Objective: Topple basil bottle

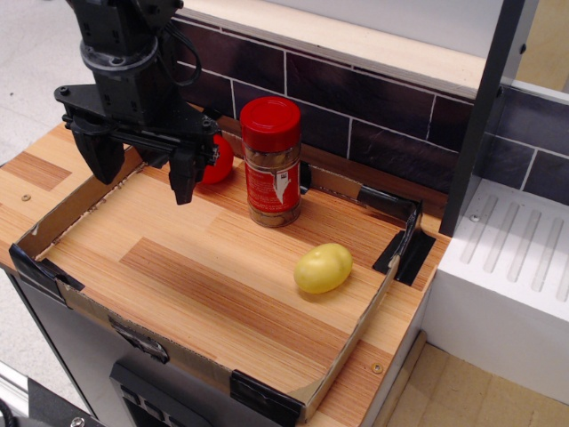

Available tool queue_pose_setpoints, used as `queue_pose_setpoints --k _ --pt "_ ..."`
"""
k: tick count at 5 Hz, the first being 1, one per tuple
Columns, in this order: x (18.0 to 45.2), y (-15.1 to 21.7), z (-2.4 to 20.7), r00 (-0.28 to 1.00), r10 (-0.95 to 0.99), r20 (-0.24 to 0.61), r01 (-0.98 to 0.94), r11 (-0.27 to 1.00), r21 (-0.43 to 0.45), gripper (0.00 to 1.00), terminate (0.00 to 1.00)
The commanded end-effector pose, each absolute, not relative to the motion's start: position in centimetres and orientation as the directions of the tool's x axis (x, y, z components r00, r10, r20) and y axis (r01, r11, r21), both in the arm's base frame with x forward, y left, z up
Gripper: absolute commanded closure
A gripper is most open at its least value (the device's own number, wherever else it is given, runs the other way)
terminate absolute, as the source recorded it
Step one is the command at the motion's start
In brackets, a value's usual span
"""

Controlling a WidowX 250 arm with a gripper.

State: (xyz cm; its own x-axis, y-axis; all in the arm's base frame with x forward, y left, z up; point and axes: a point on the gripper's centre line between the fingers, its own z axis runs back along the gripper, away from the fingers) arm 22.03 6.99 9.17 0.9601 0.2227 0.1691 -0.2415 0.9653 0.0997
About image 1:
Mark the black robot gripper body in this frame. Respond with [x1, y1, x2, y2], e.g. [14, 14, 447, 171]
[54, 36, 219, 167]

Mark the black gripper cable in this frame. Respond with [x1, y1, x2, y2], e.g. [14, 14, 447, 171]
[157, 20, 204, 88]

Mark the cardboard fence with black tape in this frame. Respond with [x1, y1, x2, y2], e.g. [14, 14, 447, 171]
[8, 106, 437, 425]

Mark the dark grey shelf post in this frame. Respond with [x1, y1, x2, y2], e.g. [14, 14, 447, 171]
[439, 1, 536, 237]

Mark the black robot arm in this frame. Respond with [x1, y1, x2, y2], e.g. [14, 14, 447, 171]
[54, 1, 220, 205]

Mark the yellow toy potato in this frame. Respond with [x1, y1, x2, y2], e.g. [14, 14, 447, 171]
[293, 243, 353, 294]

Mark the red-lidded basil spice bottle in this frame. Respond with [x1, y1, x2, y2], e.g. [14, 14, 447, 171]
[240, 96, 301, 228]

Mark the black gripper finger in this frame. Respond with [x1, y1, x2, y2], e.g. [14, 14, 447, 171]
[70, 121, 124, 184]
[169, 149, 205, 205]

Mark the red toy tomato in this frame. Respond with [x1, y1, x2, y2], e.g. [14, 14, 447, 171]
[200, 134, 234, 185]

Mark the black toy oven panel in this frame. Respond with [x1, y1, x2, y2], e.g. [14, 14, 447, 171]
[108, 360, 223, 427]

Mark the white toy sink drainboard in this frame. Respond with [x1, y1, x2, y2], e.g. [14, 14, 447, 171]
[422, 180, 568, 402]

